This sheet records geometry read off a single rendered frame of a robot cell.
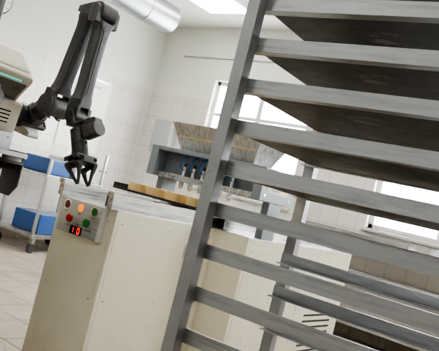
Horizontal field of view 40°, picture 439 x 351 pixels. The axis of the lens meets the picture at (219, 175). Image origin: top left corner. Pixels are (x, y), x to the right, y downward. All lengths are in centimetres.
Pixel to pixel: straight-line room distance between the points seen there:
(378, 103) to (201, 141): 205
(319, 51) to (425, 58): 21
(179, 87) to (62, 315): 554
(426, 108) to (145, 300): 179
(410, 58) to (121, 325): 179
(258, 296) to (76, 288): 96
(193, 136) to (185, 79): 464
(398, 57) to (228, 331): 197
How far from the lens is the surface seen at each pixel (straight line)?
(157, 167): 326
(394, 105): 117
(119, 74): 771
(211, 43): 771
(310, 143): 121
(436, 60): 117
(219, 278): 292
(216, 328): 293
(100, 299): 248
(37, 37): 699
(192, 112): 756
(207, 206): 126
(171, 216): 268
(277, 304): 167
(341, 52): 124
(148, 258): 261
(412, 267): 111
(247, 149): 299
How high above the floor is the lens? 99
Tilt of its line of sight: 2 degrees up
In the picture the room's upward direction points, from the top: 14 degrees clockwise
